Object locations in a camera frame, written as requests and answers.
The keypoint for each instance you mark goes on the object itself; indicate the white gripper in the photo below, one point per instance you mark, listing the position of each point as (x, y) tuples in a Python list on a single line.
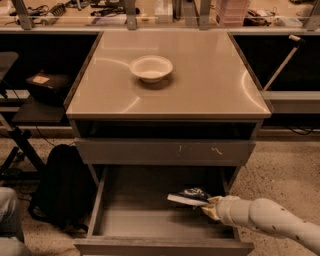
[(222, 208)]

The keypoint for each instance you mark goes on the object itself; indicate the blue chip bag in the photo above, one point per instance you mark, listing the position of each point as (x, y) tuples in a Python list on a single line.
[(192, 196)]

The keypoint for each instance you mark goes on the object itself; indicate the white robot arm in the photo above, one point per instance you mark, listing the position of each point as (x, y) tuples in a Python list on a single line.
[(264, 216)]

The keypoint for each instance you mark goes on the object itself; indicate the open middle drawer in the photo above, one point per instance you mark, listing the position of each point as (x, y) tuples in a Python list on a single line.
[(133, 217)]

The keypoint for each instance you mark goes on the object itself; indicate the grey drawer cabinet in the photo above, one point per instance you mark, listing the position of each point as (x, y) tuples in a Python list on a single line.
[(209, 94)]

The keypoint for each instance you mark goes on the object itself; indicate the closed top drawer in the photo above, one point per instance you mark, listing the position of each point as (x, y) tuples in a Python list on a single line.
[(176, 152)]

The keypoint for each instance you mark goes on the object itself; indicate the black backpack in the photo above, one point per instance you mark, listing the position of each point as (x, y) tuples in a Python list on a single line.
[(66, 192)]

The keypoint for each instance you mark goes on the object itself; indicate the white paper bowl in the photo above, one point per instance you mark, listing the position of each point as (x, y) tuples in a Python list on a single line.
[(151, 68)]

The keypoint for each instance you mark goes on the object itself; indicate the pink plastic crate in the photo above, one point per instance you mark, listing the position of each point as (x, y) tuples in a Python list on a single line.
[(231, 13)]

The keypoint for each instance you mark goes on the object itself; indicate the black box with label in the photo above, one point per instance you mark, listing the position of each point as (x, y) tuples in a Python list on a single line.
[(49, 89)]

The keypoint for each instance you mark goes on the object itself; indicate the black tripod stand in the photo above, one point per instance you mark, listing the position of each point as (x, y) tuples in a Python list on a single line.
[(21, 145)]

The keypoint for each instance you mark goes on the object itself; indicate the person's leg in jeans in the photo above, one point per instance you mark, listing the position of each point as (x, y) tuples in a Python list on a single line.
[(11, 233)]

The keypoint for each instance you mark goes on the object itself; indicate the dark side shelf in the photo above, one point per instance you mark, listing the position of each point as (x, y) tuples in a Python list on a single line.
[(34, 112)]

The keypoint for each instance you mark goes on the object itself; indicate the white stick with handle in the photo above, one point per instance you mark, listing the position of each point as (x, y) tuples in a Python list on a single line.
[(298, 41)]

